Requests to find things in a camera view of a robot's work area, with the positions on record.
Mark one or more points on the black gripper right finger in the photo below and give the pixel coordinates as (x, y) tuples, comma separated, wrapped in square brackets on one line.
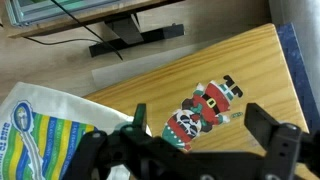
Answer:
[(260, 121)]

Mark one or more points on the black desk stand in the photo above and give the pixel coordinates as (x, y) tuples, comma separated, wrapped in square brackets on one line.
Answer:
[(150, 35)]

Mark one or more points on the framed picture panel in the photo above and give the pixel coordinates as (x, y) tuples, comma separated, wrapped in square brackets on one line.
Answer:
[(33, 10)]

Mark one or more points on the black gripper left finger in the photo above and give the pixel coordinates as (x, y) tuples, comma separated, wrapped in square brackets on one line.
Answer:
[(140, 115)]

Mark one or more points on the small green sticker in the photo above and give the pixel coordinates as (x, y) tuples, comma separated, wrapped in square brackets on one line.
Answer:
[(237, 114)]

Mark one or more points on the white tote bag colourful print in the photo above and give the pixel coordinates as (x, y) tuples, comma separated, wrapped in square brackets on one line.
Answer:
[(50, 106)]

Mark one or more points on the wooden desk top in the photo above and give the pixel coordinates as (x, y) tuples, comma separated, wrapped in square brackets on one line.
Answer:
[(83, 17)]

